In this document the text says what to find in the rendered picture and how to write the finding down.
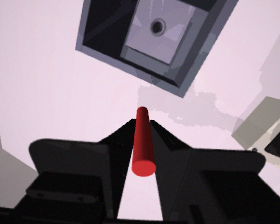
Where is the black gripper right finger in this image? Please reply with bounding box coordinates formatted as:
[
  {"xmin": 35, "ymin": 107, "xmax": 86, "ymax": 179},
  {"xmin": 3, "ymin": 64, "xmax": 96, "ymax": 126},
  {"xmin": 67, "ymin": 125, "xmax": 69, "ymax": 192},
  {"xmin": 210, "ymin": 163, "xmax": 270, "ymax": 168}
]
[{"xmin": 150, "ymin": 120, "xmax": 266, "ymax": 221}]

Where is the red peg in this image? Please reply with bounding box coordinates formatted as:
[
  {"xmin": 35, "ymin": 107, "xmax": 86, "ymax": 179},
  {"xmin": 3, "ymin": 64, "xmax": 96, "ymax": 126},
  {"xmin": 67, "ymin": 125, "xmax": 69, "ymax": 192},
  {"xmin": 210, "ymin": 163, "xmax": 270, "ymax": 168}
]
[{"xmin": 131, "ymin": 106, "xmax": 156, "ymax": 177}]

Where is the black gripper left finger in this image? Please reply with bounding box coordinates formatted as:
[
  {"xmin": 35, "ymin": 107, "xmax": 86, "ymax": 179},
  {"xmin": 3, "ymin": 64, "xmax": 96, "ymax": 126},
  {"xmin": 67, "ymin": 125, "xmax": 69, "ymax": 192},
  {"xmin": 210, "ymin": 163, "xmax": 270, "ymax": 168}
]
[{"xmin": 28, "ymin": 119, "xmax": 136, "ymax": 218}]

